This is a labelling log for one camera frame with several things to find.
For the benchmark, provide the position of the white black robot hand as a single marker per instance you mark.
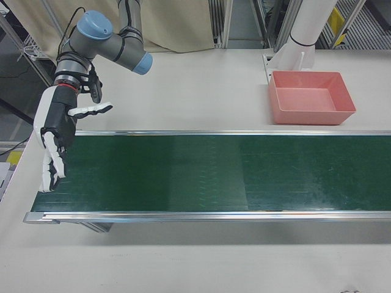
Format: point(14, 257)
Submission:
point(58, 116)

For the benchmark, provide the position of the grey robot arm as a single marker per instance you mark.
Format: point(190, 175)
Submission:
point(122, 45)

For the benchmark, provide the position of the pink plastic box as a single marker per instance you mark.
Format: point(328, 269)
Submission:
point(305, 100)

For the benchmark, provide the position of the green conveyor belt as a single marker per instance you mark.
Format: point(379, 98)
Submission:
point(195, 174)

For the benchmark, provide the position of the beige curtain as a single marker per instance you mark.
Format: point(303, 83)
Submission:
point(177, 24)

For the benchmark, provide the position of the yellow plastic object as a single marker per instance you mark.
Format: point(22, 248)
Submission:
point(336, 18)

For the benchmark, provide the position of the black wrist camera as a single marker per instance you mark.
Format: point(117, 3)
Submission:
point(96, 88)

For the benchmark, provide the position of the aluminium frame rack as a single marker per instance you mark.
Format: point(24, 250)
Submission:
point(218, 21)

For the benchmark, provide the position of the white column with bracket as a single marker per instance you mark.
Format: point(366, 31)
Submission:
point(308, 24)

